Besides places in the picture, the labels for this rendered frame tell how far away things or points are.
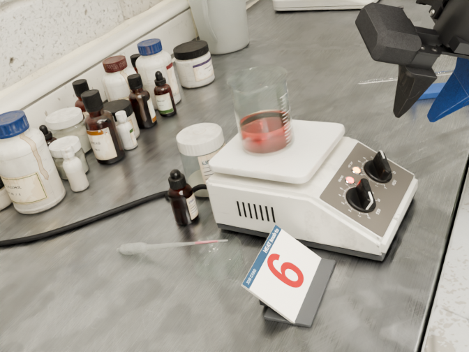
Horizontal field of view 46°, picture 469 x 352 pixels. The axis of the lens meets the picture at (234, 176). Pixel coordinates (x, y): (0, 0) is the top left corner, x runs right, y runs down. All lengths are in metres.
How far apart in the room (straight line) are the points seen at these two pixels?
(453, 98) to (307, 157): 0.15
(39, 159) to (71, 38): 0.36
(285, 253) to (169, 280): 0.13
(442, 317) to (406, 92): 0.20
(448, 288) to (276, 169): 0.20
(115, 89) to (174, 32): 0.33
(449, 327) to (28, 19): 0.78
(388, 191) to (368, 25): 0.19
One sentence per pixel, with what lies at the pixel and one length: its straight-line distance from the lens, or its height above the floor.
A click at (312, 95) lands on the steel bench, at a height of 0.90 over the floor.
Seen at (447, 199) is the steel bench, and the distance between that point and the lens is 0.67.
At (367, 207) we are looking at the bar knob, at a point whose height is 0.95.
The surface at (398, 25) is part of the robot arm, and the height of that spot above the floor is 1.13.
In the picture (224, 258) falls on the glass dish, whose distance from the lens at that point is 0.60.
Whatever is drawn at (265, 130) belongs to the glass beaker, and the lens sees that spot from 0.58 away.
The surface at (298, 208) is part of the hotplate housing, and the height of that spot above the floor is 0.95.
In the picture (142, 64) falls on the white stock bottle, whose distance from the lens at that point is 0.99.
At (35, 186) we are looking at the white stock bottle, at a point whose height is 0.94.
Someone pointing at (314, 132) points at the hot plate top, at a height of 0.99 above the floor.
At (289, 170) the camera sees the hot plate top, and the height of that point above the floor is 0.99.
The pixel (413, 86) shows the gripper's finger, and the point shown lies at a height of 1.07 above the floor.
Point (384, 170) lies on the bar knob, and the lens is 0.60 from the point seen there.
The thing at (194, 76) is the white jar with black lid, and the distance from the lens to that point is 1.06.
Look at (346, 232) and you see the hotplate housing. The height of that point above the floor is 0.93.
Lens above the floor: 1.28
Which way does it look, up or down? 30 degrees down
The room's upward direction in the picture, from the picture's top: 12 degrees counter-clockwise
